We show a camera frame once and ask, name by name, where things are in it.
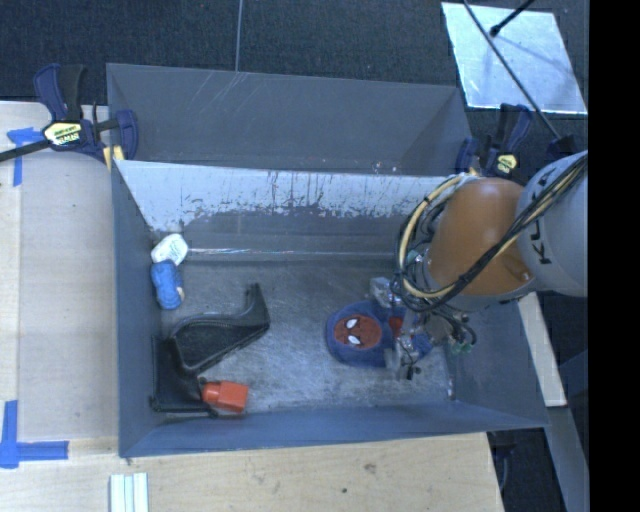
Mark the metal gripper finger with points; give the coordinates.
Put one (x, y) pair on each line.
(382, 290)
(401, 361)

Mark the blue cap with red face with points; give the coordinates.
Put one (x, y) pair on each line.
(357, 332)

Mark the red-orange small block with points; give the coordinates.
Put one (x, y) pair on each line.
(227, 396)

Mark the grey metal bin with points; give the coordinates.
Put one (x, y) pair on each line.
(300, 125)

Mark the blue toy figure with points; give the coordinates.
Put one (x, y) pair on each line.
(166, 287)

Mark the pale wood flat board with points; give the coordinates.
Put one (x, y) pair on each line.
(65, 300)

